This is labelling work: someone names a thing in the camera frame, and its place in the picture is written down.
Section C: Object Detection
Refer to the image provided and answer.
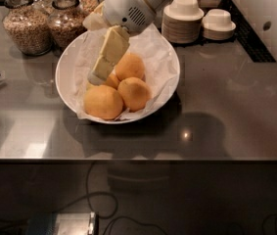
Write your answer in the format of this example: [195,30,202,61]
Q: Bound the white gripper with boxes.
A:
[83,0,156,85]

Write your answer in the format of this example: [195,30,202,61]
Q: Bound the back right orange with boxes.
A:
[115,53,145,80]

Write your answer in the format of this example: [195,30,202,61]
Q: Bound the orange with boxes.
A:
[86,70,121,91]
[115,53,145,80]
[117,77,152,112]
[83,85,123,120]

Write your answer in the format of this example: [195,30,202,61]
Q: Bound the back left orange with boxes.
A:
[86,70,121,91]

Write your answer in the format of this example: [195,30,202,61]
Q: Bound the front right orange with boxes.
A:
[117,77,152,112]

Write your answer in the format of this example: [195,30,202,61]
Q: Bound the front left orange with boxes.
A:
[83,85,123,120]

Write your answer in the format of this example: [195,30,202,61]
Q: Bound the white bowl on tall stack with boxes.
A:
[167,0,200,17]

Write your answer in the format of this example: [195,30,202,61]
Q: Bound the white bowl on short stack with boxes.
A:
[203,9,232,30]

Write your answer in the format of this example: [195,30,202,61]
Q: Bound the middle glass grain jar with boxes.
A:
[47,0,86,50]

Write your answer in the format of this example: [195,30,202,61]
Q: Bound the white paper liner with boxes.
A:
[69,19,179,121]

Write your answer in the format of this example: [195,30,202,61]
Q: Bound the left glass grain jar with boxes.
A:
[2,0,52,56]

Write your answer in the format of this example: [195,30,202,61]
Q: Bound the black rubber mat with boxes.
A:
[219,0,275,63]

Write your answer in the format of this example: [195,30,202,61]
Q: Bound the metal box below table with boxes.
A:
[25,211,99,235]

